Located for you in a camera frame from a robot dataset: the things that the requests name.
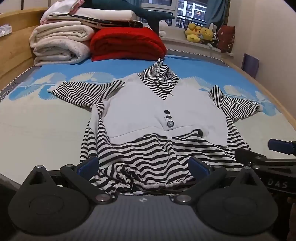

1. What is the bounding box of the tissue pack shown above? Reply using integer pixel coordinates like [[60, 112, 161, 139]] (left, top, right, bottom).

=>
[[0, 24, 12, 37]]

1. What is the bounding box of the yellow duck plush toy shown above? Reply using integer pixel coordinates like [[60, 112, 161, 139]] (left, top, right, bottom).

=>
[[185, 22, 201, 43]]

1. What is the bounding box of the yellow plush toy blue patch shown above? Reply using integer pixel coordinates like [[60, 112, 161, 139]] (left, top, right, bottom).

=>
[[199, 27, 214, 42]]

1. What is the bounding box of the window with railing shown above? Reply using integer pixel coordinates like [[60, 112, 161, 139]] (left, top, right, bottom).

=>
[[139, 0, 208, 29]]

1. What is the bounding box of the black white striped hooded top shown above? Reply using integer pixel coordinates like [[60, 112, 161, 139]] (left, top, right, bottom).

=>
[[47, 58, 263, 193]]

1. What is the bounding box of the red folded blanket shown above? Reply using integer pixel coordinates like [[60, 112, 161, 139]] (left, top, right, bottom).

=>
[[90, 27, 167, 62]]

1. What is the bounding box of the small white plush toy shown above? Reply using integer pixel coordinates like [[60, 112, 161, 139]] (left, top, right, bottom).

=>
[[158, 20, 167, 37]]

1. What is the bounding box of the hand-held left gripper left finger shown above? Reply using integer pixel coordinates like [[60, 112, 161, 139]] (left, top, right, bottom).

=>
[[20, 156, 113, 205]]

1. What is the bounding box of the blue curtain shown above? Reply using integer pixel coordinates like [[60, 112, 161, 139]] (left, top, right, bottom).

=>
[[205, 0, 230, 26]]

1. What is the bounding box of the pink folded cloth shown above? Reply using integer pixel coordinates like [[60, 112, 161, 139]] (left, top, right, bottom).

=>
[[40, 0, 85, 24]]

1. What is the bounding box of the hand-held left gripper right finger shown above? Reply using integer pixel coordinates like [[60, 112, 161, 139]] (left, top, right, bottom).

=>
[[174, 156, 269, 205]]

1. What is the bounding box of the dark teal shark plush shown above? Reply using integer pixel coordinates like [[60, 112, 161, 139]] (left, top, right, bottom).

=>
[[81, 0, 176, 33]]

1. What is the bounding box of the white folded blanket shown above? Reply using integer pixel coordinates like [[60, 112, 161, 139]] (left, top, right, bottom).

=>
[[30, 20, 94, 67]]

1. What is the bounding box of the brown plush cushion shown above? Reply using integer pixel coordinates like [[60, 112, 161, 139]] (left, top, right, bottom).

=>
[[217, 25, 236, 53]]

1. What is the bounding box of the purple box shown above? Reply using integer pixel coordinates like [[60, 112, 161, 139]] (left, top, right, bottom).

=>
[[241, 53, 260, 79]]

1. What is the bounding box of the cream folded cloth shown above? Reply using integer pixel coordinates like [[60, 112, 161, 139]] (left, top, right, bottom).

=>
[[45, 7, 137, 24]]

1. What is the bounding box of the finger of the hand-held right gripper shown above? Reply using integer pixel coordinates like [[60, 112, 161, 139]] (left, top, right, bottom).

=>
[[235, 148, 269, 166], [268, 138, 296, 155]]

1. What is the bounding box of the blue white leaf bed mat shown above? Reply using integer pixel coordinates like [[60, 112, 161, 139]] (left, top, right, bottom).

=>
[[0, 50, 296, 186]]

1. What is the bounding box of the white folded garment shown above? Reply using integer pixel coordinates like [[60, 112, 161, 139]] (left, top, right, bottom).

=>
[[47, 0, 80, 16]]

